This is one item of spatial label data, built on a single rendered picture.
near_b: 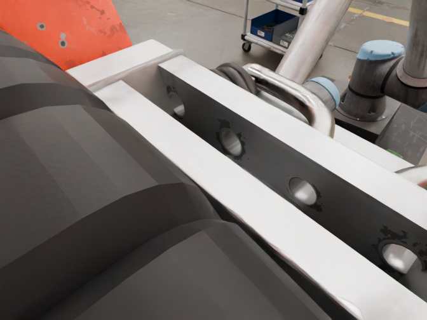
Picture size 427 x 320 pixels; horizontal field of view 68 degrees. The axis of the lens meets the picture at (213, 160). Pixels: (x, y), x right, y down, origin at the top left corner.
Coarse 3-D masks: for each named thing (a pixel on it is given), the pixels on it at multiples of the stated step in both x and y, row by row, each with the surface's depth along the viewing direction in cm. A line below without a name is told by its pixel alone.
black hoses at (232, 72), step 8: (224, 64) 35; (232, 64) 34; (216, 72) 32; (224, 72) 33; (232, 72) 33; (240, 72) 33; (232, 80) 32; (240, 80) 32; (248, 80) 33; (248, 88) 33; (256, 96) 33
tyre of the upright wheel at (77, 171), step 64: (0, 64) 6; (0, 128) 5; (64, 128) 5; (128, 128) 6; (0, 192) 4; (64, 192) 4; (128, 192) 4; (192, 192) 5; (0, 256) 3; (64, 256) 4; (128, 256) 4; (192, 256) 4; (256, 256) 4
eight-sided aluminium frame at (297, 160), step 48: (144, 48) 19; (144, 96) 18; (192, 96) 17; (240, 96) 16; (192, 144) 13; (240, 144) 16; (288, 144) 13; (336, 144) 13; (240, 192) 12; (288, 192) 15; (336, 192) 13; (384, 192) 12; (288, 240) 10; (336, 240) 10; (384, 240) 12; (336, 288) 9; (384, 288) 9
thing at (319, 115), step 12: (252, 72) 39; (264, 72) 38; (264, 84) 38; (276, 84) 37; (288, 84) 36; (300, 84) 37; (276, 96) 38; (288, 96) 36; (300, 96) 35; (312, 96) 35; (300, 108) 35; (312, 108) 34; (324, 108) 33; (312, 120) 33; (324, 120) 32; (324, 132) 30
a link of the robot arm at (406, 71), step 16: (416, 0) 83; (416, 16) 87; (416, 32) 91; (416, 48) 95; (400, 64) 110; (416, 64) 100; (400, 80) 109; (416, 80) 105; (400, 96) 114; (416, 96) 109
